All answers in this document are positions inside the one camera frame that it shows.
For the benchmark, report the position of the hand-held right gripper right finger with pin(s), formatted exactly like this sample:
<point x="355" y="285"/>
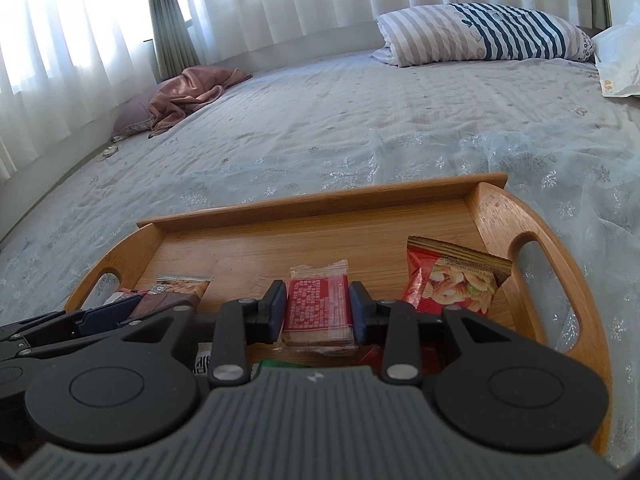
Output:
<point x="357" y="315"/>

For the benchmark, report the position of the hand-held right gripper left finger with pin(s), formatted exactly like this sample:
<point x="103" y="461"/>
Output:
<point x="277" y="310"/>

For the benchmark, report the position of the striped pillow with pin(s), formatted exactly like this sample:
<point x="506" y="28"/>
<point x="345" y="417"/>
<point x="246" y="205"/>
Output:
<point x="450" y="30"/>

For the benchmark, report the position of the tan snack bar packet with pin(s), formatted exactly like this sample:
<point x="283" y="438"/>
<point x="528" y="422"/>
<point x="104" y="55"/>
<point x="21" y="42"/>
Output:
<point x="185" y="288"/>

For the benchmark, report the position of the pink-ended clear cake packet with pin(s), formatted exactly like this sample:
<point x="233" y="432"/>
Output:
<point x="122" y="294"/>

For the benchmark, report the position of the purple pillow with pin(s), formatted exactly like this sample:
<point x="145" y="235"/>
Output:
<point x="132" y="115"/>

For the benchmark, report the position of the red print clear pastry packet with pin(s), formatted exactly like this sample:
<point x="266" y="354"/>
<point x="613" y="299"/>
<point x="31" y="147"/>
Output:
<point x="317" y="310"/>

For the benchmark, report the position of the green snack packet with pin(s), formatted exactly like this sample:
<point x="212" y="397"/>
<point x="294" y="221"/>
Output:
<point x="280" y="364"/>

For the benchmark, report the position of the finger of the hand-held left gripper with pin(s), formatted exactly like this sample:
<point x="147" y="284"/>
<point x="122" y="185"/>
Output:
<point x="60" y="346"/>
<point x="107" y="312"/>

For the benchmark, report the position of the red chip packet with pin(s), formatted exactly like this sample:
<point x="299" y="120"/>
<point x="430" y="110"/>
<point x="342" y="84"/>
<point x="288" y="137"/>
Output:
<point x="455" y="280"/>

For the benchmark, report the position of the wooden tray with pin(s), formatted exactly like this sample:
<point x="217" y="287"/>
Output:
<point x="300" y="230"/>

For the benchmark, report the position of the pink crumpled cloth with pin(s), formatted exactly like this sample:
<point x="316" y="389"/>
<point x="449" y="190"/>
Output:
<point x="190" y="90"/>

